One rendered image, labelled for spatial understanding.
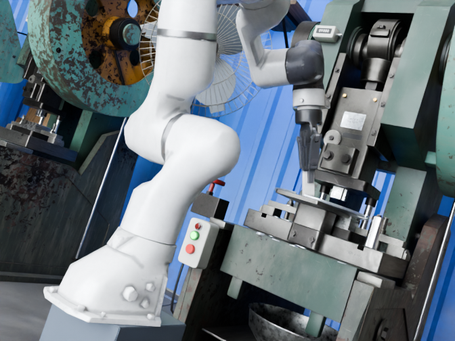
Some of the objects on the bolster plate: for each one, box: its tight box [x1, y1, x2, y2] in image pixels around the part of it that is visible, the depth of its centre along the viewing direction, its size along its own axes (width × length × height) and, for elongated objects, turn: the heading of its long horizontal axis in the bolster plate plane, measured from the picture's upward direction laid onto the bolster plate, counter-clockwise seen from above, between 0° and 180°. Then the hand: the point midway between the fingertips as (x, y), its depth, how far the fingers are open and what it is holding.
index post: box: [364, 214, 385, 250], centre depth 130 cm, size 3×3×10 cm
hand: (308, 183), depth 129 cm, fingers closed
